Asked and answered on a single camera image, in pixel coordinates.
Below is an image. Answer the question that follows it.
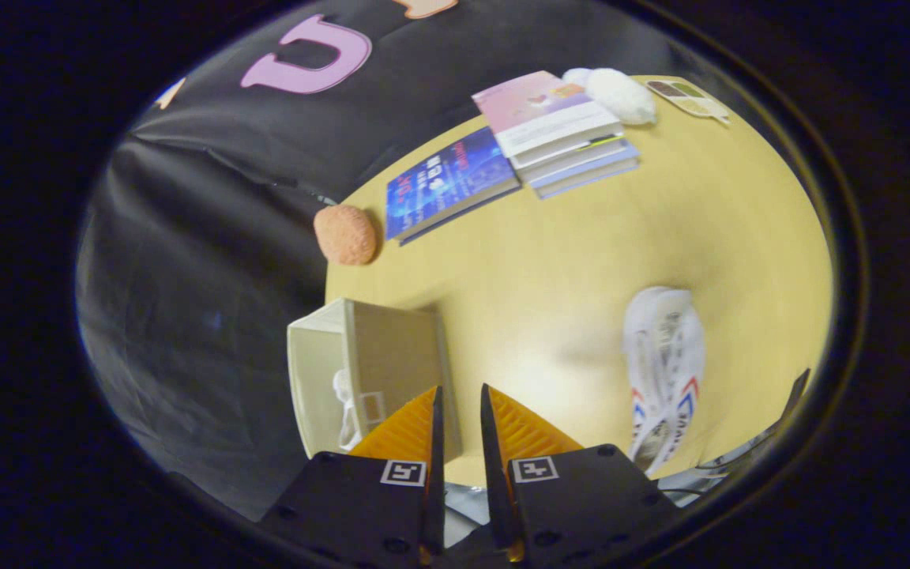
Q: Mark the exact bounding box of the black backdrop cloth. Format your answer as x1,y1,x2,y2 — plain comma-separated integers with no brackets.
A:
76,0,661,522

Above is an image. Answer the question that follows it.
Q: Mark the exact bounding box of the white plush toy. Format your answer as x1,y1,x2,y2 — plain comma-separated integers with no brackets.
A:
562,67,657,126

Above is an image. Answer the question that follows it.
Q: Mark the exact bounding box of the small printed card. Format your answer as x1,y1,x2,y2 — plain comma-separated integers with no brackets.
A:
646,79,731,126

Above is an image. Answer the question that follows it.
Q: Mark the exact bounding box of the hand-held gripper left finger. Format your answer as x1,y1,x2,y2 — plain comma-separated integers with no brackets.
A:
258,386,446,566

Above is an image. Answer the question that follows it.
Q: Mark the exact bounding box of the pink cover book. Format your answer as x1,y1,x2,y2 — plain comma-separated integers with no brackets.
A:
472,70,624,159

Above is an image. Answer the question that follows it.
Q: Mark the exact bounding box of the blue cover book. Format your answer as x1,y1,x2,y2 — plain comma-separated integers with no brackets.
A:
385,126,521,246

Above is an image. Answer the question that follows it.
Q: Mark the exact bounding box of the orange rough sponge ball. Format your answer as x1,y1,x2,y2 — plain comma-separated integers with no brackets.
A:
313,204,379,266

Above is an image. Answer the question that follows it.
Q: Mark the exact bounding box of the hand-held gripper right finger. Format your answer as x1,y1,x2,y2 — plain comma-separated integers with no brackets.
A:
480,383,681,563

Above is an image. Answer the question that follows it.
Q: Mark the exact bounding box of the white canvas shoe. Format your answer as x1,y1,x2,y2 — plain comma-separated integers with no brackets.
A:
333,367,363,451
622,286,706,475

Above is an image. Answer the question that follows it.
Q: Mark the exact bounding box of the beige fabric storage box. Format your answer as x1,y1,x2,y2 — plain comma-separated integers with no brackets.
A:
287,298,462,463

